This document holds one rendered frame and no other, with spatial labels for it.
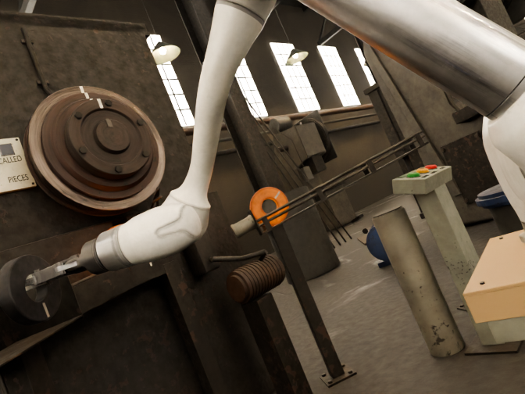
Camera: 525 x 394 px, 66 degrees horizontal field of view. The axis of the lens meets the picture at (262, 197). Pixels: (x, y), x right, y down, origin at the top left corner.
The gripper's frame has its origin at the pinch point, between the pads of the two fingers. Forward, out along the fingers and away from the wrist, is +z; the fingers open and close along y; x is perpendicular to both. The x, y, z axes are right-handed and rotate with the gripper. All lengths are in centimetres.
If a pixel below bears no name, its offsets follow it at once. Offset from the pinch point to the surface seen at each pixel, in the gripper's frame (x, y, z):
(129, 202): 18, 52, -2
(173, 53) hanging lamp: 358, 645, 126
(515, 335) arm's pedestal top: -36, -8, -88
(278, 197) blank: 3, 80, -48
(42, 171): 33.3, 32.3, 12.4
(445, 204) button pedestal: -20, 62, -101
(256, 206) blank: 2, 77, -39
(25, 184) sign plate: 34, 38, 24
